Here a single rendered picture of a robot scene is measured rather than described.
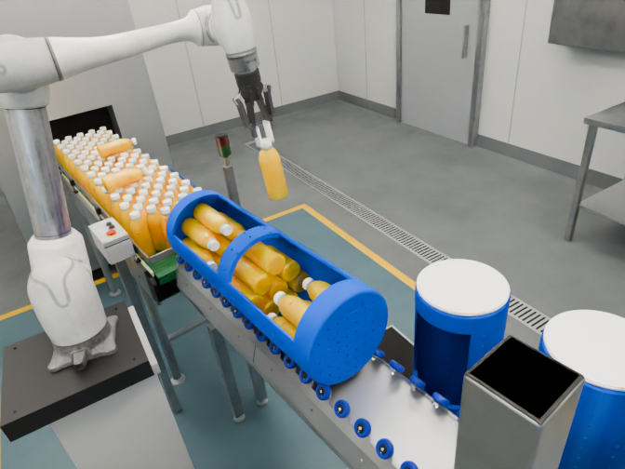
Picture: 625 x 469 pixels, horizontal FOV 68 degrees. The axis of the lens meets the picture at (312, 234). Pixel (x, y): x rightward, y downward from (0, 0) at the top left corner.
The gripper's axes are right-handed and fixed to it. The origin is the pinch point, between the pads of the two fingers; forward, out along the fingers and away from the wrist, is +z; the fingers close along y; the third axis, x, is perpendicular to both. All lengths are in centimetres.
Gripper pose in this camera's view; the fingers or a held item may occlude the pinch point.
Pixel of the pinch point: (262, 134)
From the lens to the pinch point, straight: 152.1
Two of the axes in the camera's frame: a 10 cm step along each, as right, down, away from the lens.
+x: -6.6, -3.1, 6.9
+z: 1.9, 8.1, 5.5
